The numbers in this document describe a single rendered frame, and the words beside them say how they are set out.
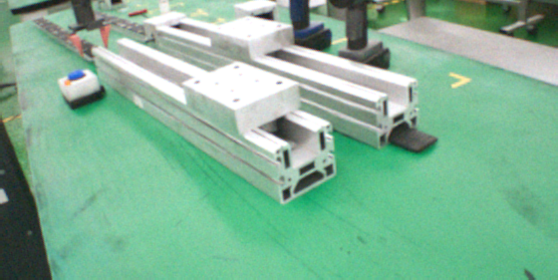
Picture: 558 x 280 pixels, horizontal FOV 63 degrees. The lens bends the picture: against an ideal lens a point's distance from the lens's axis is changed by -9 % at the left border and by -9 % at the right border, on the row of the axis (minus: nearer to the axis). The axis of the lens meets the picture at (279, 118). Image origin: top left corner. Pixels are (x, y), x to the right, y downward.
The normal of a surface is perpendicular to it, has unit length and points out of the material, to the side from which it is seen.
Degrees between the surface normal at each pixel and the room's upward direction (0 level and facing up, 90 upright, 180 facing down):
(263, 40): 90
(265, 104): 90
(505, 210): 0
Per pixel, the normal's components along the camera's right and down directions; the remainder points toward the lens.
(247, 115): 0.60, 0.28
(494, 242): -0.13, -0.89
